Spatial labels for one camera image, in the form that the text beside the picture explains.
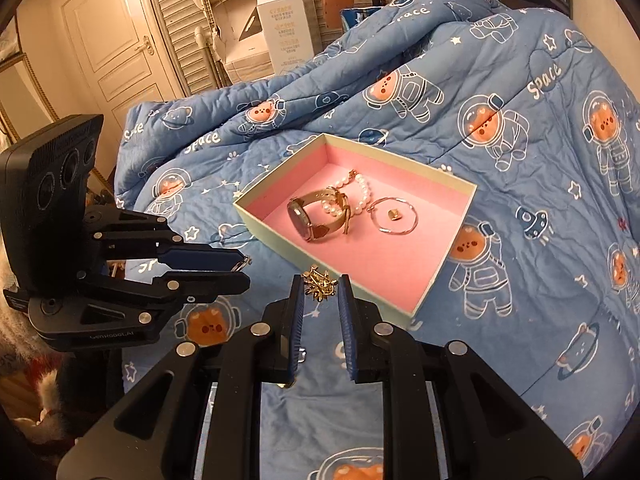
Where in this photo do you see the white tall carton box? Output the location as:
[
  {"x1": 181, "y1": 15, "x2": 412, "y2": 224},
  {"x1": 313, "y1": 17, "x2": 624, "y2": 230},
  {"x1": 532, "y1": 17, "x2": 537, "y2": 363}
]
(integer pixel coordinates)
[{"x1": 257, "y1": 0, "x2": 314, "y2": 75}]

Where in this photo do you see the white louvered closet door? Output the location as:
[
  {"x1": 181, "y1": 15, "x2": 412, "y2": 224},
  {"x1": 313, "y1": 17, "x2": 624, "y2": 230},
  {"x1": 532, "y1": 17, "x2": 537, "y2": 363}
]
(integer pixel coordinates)
[{"x1": 150, "y1": 0, "x2": 216, "y2": 96}]

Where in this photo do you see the white pearl bracelet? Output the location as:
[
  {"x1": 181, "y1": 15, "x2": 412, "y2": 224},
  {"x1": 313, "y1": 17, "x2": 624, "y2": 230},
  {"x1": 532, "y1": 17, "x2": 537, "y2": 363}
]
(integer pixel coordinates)
[{"x1": 319, "y1": 169, "x2": 374, "y2": 219}]

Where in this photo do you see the cream panelled door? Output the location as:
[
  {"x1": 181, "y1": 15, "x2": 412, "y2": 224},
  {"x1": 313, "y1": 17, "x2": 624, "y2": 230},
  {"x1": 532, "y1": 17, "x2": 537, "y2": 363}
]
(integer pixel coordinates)
[{"x1": 49, "y1": 0, "x2": 185, "y2": 126}]

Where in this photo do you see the white baby chair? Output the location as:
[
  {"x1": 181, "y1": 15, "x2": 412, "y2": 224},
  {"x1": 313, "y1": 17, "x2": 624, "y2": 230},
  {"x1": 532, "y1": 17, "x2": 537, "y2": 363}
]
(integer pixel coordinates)
[{"x1": 193, "y1": 0, "x2": 273, "y2": 88}]

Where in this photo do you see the pale green pink-lined box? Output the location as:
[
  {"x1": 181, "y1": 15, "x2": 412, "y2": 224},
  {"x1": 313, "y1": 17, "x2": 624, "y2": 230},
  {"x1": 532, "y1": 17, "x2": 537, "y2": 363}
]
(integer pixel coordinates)
[{"x1": 234, "y1": 134, "x2": 476, "y2": 327}]

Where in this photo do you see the rose gold bangle with charm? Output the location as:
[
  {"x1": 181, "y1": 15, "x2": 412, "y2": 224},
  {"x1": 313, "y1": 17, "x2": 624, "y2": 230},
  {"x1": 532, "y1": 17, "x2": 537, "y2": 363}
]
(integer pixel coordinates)
[{"x1": 367, "y1": 196, "x2": 420, "y2": 236}]

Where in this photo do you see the blue astronaut print quilt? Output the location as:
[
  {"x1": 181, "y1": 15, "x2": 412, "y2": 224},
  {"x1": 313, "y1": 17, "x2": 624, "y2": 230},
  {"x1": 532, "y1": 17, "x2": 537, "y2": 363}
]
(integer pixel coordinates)
[{"x1": 115, "y1": 0, "x2": 639, "y2": 476}]

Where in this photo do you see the beige strap wristwatch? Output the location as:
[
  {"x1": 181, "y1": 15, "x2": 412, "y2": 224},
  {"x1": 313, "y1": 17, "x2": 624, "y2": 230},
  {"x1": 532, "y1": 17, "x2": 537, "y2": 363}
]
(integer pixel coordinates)
[{"x1": 286, "y1": 186, "x2": 352, "y2": 242}]

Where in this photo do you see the gold starburst earring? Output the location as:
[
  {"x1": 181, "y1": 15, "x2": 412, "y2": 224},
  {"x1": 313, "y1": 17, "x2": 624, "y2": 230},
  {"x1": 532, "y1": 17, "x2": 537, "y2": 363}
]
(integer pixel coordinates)
[{"x1": 302, "y1": 264, "x2": 337, "y2": 302}]

